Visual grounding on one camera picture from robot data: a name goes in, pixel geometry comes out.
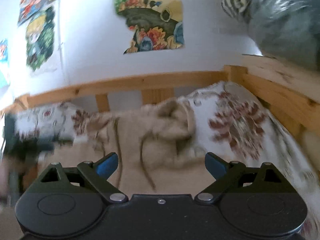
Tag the wooden bed frame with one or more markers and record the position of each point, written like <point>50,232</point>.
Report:
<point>291,92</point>

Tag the grey plastic storage bag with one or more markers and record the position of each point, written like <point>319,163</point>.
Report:
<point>286,29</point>

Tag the green yellow wall poster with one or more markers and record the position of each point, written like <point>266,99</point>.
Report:
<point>40,38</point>

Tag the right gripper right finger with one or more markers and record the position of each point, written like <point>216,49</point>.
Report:
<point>253,201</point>

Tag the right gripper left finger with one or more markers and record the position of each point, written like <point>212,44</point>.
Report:
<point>66,201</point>

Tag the beige hooded garment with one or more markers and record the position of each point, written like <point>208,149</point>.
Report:
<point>153,145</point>

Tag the floral white bed cover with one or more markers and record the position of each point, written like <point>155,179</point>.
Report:
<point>234,125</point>

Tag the colourful floral wall poster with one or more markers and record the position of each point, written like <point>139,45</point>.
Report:
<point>156,24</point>

